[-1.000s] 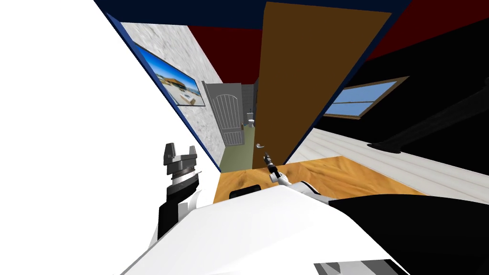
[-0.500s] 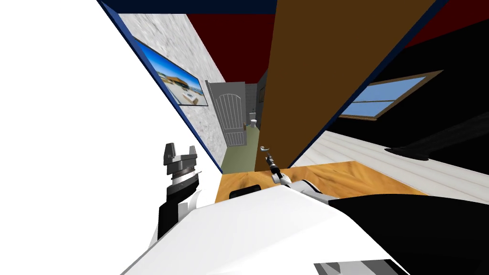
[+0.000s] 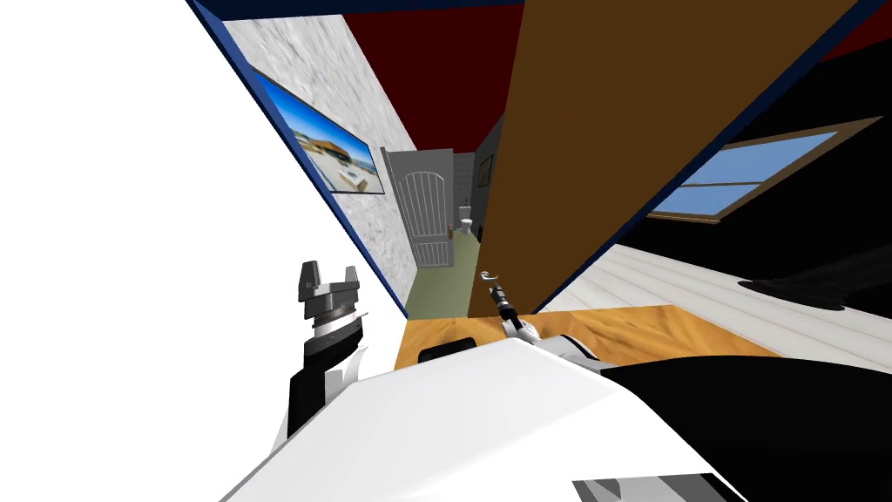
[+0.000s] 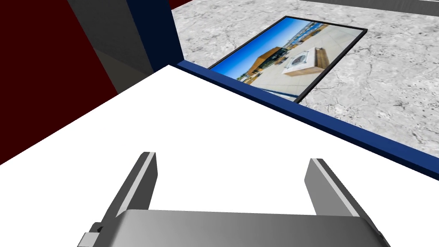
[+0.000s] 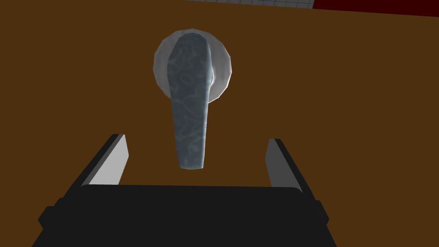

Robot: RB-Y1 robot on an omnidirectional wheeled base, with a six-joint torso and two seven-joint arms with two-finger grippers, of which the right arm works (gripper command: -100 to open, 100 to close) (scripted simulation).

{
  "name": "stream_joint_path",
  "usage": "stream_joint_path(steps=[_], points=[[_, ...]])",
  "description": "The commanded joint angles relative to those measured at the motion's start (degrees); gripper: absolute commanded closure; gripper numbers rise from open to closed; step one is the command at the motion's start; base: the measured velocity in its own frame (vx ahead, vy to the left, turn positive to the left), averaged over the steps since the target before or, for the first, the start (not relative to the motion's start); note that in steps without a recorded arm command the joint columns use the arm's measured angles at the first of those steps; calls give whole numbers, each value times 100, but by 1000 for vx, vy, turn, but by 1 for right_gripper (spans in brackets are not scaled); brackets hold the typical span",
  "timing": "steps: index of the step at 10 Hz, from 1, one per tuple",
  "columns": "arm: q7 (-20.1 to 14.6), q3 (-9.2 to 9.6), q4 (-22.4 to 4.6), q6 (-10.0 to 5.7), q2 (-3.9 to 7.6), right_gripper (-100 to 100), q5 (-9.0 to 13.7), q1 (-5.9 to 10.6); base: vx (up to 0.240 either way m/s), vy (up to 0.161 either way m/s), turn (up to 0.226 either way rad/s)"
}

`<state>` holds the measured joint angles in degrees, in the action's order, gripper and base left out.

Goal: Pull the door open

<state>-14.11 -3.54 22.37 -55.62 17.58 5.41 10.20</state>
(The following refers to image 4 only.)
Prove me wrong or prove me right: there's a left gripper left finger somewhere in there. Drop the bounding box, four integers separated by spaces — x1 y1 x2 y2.
100 151 158 225

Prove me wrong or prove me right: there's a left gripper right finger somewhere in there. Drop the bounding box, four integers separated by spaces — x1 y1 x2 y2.
304 158 361 218

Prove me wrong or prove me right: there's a black framed wall picture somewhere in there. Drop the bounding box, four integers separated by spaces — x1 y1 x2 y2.
208 15 368 104

